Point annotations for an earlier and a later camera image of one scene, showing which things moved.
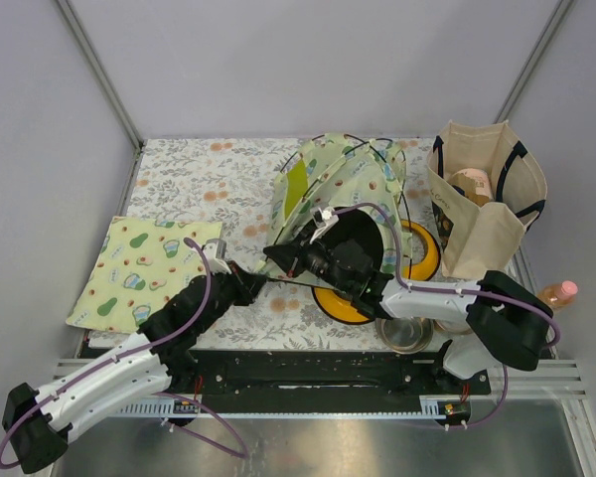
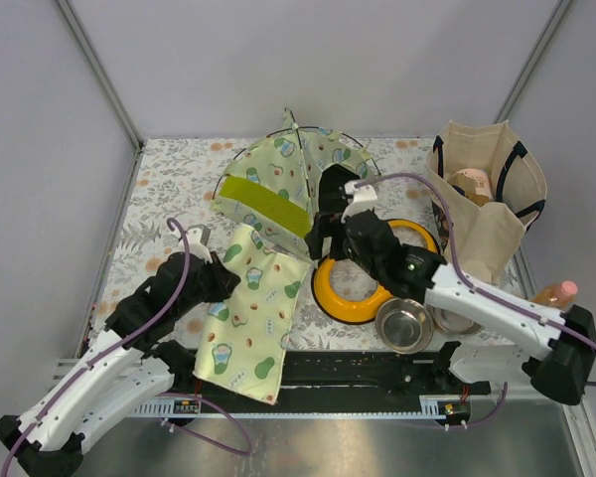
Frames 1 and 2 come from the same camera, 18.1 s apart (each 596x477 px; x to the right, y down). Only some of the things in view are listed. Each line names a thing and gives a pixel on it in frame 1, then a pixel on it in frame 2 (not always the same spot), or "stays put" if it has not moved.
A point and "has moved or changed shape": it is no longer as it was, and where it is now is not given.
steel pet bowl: [405, 335] stays put
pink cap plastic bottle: [558, 295] stays put
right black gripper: [292, 257] -> [325, 225]
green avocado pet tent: [363, 181] has moved or changed shape
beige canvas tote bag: [487, 188] stays put
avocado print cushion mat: [139, 261] -> [243, 332]
